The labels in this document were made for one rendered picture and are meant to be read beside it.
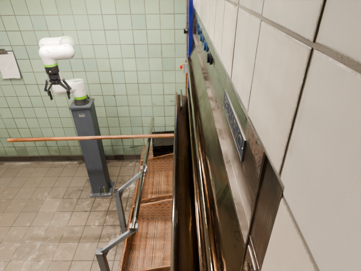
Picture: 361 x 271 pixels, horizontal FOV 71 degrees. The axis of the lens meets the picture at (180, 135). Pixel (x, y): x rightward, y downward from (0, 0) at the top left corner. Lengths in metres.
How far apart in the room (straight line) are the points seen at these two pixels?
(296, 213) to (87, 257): 2.66
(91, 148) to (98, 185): 0.55
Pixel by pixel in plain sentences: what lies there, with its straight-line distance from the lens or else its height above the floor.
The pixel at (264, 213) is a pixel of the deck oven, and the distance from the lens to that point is 0.37.
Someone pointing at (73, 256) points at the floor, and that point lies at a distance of 2.92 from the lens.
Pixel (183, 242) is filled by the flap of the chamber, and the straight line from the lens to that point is 1.08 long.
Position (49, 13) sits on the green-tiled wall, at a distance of 3.28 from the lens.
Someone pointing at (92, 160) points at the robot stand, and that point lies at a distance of 3.04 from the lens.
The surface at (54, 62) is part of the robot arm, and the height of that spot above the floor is 1.76.
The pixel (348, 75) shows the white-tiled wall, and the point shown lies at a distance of 0.20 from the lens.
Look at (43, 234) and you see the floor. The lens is 3.21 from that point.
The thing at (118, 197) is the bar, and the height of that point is 0.91.
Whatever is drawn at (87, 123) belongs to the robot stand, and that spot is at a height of 1.01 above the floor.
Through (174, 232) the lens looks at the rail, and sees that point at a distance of 1.08.
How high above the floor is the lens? 2.29
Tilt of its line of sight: 32 degrees down
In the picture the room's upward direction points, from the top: 1 degrees counter-clockwise
